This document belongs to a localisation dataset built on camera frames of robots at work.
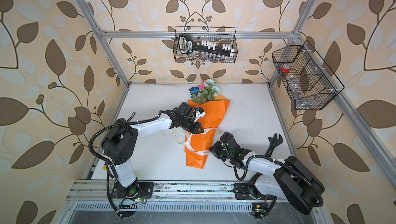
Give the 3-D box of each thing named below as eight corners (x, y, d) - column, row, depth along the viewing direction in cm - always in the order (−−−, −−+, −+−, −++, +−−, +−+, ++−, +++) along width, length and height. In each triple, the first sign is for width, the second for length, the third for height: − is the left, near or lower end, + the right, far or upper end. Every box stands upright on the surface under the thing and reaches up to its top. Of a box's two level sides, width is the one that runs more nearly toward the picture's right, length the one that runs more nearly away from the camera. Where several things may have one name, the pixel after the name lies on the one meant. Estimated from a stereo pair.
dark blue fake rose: (188, 103, 109) (188, 100, 106) (189, 89, 117) (189, 86, 115) (199, 103, 109) (199, 100, 106) (199, 89, 117) (199, 86, 115)
